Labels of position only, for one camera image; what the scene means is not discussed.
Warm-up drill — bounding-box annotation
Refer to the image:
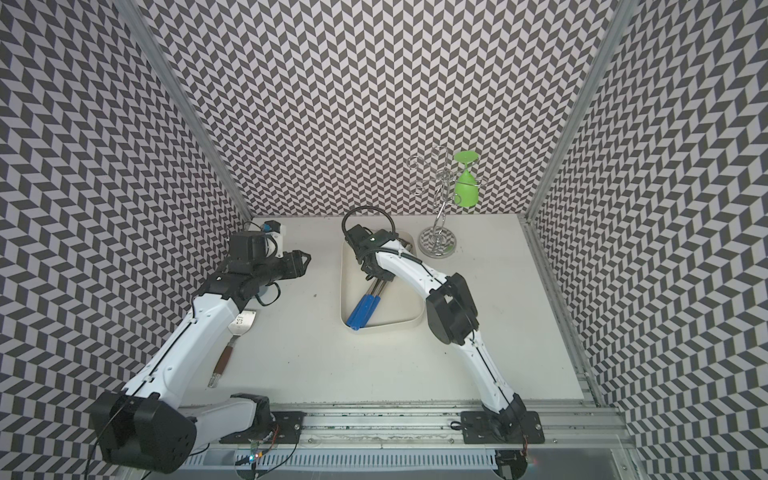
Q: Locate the cream storage box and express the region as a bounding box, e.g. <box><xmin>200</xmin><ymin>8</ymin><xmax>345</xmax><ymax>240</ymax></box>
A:
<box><xmin>339</xmin><ymin>243</ymin><xmax>425</xmax><ymax>335</ymax></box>

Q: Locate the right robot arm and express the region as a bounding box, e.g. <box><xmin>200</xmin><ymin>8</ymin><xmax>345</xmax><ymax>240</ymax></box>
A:
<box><xmin>342</xmin><ymin>225</ymin><xmax>527</xmax><ymax>441</ymax></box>

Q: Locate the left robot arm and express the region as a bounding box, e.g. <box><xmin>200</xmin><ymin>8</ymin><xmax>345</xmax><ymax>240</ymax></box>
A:
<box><xmin>87</xmin><ymin>250</ymin><xmax>311</xmax><ymax>474</ymax></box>

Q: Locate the chrome cup rack stand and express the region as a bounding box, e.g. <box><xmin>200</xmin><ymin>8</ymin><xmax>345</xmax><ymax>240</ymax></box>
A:
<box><xmin>410</xmin><ymin>147</ymin><xmax>472</xmax><ymax>259</ymax></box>

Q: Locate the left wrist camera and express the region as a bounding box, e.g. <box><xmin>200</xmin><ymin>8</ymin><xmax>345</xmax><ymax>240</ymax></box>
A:
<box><xmin>229</xmin><ymin>220</ymin><xmax>284</xmax><ymax>262</ymax></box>

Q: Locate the metal spatula wooden handle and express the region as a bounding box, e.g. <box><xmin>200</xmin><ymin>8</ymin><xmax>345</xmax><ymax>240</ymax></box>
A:
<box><xmin>207</xmin><ymin>310</ymin><xmax>258</xmax><ymax>388</ymax></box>

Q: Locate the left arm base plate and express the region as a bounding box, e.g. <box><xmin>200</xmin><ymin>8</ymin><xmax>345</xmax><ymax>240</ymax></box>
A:
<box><xmin>219</xmin><ymin>411</ymin><xmax>306</xmax><ymax>446</ymax></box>

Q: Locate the aluminium front rail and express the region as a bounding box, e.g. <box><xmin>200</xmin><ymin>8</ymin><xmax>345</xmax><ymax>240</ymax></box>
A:
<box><xmin>272</xmin><ymin>400</ymin><xmax>635</xmax><ymax>449</ymax></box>

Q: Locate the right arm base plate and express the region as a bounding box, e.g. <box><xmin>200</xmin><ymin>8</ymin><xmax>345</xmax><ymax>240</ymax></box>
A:
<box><xmin>459</xmin><ymin>410</ymin><xmax>545</xmax><ymax>445</ymax></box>

